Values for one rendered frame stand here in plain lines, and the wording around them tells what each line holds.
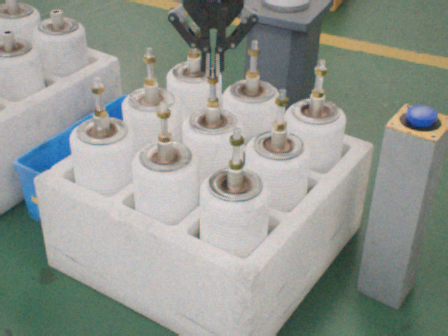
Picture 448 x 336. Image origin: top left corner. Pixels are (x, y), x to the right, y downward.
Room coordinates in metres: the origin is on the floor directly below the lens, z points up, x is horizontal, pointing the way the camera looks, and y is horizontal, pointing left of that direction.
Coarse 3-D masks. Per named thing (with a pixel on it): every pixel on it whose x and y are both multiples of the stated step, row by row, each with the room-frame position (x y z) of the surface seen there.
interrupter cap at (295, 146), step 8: (256, 136) 0.86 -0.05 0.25; (264, 136) 0.86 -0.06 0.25; (288, 136) 0.86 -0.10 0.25; (296, 136) 0.86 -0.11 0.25; (256, 144) 0.84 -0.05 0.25; (264, 144) 0.84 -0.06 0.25; (288, 144) 0.85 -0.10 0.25; (296, 144) 0.84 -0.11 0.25; (256, 152) 0.82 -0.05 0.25; (264, 152) 0.82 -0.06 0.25; (272, 152) 0.82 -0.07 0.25; (280, 152) 0.82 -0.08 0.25; (288, 152) 0.82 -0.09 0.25; (296, 152) 0.82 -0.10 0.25; (280, 160) 0.80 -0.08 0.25
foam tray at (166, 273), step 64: (64, 192) 0.82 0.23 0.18; (128, 192) 0.82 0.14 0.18; (320, 192) 0.83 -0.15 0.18; (64, 256) 0.82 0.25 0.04; (128, 256) 0.75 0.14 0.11; (192, 256) 0.69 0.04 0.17; (256, 256) 0.68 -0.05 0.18; (320, 256) 0.82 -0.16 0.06; (192, 320) 0.69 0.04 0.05; (256, 320) 0.65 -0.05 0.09
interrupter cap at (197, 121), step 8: (200, 112) 0.93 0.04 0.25; (224, 112) 0.93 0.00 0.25; (192, 120) 0.91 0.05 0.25; (200, 120) 0.91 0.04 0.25; (224, 120) 0.91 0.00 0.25; (232, 120) 0.91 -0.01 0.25; (192, 128) 0.88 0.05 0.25; (200, 128) 0.88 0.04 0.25; (208, 128) 0.88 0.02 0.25; (216, 128) 0.88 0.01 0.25; (224, 128) 0.88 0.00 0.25; (232, 128) 0.88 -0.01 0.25
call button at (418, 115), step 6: (408, 108) 0.82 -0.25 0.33; (414, 108) 0.82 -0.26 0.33; (420, 108) 0.82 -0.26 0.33; (426, 108) 0.82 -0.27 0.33; (432, 108) 0.82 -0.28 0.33; (408, 114) 0.81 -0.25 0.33; (414, 114) 0.80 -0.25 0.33; (420, 114) 0.80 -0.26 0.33; (426, 114) 0.80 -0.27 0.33; (432, 114) 0.80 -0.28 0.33; (408, 120) 0.81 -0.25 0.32; (414, 120) 0.80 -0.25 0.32; (420, 120) 0.79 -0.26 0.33; (426, 120) 0.79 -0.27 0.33; (432, 120) 0.80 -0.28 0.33; (420, 126) 0.80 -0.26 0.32; (426, 126) 0.80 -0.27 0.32
